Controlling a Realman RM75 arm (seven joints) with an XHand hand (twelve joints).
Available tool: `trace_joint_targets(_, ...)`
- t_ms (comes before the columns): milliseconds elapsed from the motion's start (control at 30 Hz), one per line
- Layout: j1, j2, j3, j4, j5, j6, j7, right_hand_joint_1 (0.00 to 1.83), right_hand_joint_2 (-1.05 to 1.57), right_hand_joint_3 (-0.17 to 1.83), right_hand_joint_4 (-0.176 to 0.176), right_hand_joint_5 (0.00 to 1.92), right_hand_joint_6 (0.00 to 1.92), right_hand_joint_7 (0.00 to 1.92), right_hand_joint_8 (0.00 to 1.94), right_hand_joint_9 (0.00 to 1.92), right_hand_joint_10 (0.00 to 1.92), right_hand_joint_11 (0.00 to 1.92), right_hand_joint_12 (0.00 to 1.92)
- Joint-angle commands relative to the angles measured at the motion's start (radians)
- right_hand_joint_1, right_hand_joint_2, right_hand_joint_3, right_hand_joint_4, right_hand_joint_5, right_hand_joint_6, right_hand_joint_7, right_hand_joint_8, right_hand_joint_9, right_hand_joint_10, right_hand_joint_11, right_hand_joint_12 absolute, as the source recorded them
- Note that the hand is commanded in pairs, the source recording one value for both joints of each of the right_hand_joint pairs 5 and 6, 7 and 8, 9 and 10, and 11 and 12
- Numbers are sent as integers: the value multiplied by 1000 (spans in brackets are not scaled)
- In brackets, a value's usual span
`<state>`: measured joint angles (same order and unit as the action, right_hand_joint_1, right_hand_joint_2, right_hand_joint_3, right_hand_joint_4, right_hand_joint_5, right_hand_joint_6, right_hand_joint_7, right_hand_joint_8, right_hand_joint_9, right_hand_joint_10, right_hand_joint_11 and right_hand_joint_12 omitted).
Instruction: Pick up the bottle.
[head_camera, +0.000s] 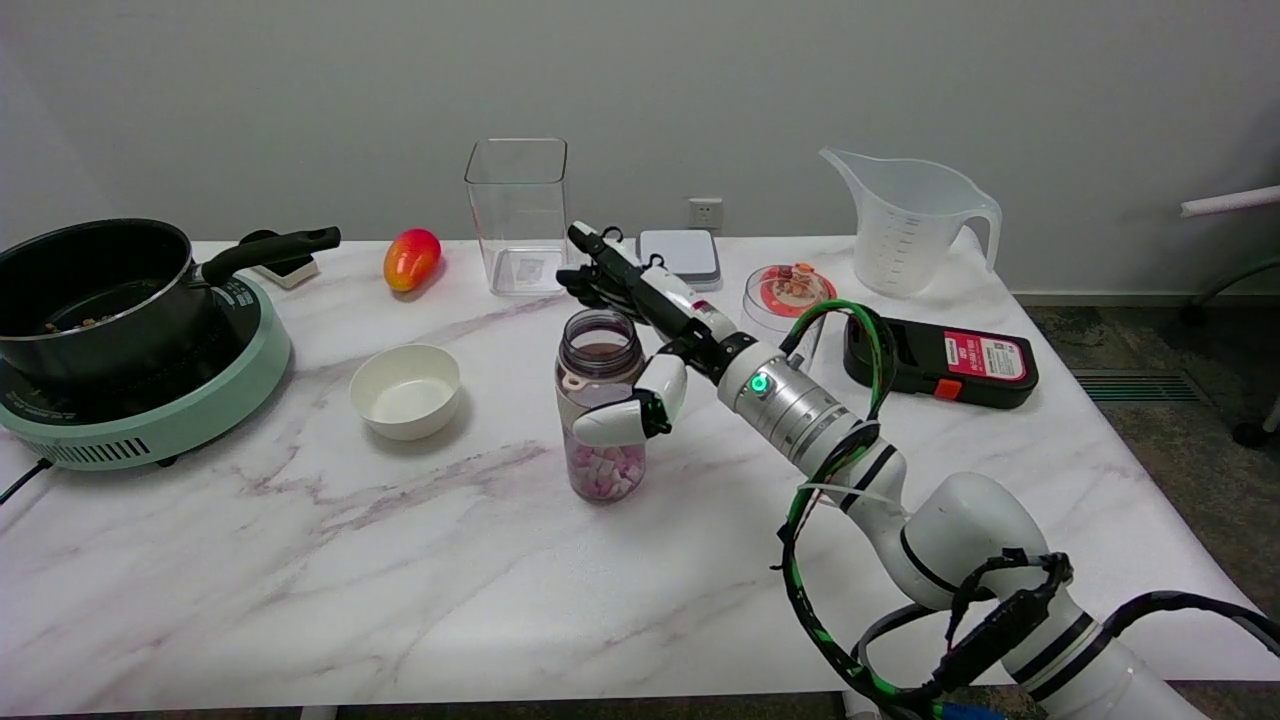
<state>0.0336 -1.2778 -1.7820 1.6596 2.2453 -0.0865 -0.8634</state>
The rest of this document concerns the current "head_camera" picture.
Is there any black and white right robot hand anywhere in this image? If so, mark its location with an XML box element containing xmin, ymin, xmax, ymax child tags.
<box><xmin>555</xmin><ymin>222</ymin><xmax>761</xmax><ymax>448</ymax></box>

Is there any clear bottle with pink candies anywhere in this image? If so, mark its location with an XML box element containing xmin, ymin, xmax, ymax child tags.
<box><xmin>555</xmin><ymin>308</ymin><xmax>649</xmax><ymax>503</ymax></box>

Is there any white grey kitchen scale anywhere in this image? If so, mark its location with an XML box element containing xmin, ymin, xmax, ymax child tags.
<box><xmin>637</xmin><ymin>229</ymin><xmax>723</xmax><ymax>293</ymax></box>

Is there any clear drinking glass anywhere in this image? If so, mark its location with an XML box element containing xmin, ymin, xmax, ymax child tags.
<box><xmin>740</xmin><ymin>265</ymin><xmax>833</xmax><ymax>373</ymax></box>

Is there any red round lid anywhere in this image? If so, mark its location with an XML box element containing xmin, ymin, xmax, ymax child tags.
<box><xmin>759</xmin><ymin>262</ymin><xmax>838</xmax><ymax>318</ymax></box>

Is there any clear square plastic container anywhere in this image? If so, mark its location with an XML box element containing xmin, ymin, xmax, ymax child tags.
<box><xmin>464</xmin><ymin>138</ymin><xmax>574</xmax><ymax>298</ymax></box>

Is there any clear plastic measuring jug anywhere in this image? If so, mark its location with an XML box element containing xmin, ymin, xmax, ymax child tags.
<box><xmin>819</xmin><ymin>147</ymin><xmax>1003</xmax><ymax>299</ymax></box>

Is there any black box with red label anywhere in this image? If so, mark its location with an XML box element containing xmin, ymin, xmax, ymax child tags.
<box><xmin>843</xmin><ymin>312</ymin><xmax>1040</xmax><ymax>410</ymax></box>

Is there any red yellow mango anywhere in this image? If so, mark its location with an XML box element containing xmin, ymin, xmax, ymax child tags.
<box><xmin>383</xmin><ymin>228</ymin><xmax>443</xmax><ymax>294</ymax></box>

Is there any white bowl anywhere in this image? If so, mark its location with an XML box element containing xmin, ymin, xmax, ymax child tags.
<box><xmin>348</xmin><ymin>344</ymin><xmax>463</xmax><ymax>442</ymax></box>

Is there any black and white plug adapter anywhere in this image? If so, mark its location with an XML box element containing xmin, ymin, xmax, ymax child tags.
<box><xmin>240</xmin><ymin>230</ymin><xmax>321</xmax><ymax>291</ymax></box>

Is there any floor vent grille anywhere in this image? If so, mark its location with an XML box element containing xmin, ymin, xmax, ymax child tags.
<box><xmin>1070</xmin><ymin>368</ymin><xmax>1206</xmax><ymax>406</ymax></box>

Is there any mint green induction cooker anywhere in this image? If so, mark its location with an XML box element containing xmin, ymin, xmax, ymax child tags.
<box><xmin>0</xmin><ymin>272</ymin><xmax>293</xmax><ymax>472</ymax></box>

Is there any green and black robot cable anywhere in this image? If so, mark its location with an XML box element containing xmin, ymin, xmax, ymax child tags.
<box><xmin>775</xmin><ymin>298</ymin><xmax>946</xmax><ymax>720</ymax></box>

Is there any black cable with connector block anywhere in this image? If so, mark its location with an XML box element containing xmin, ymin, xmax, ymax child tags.
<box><xmin>938</xmin><ymin>548</ymin><xmax>1074</xmax><ymax>693</ymax></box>

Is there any black saucepan with handle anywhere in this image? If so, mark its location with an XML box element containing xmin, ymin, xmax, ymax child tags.
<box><xmin>0</xmin><ymin>218</ymin><xmax>342</xmax><ymax>387</ymax></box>

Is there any black cooker power cord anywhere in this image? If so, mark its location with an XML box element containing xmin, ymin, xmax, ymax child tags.
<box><xmin>0</xmin><ymin>458</ymin><xmax>51</xmax><ymax>506</ymax></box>

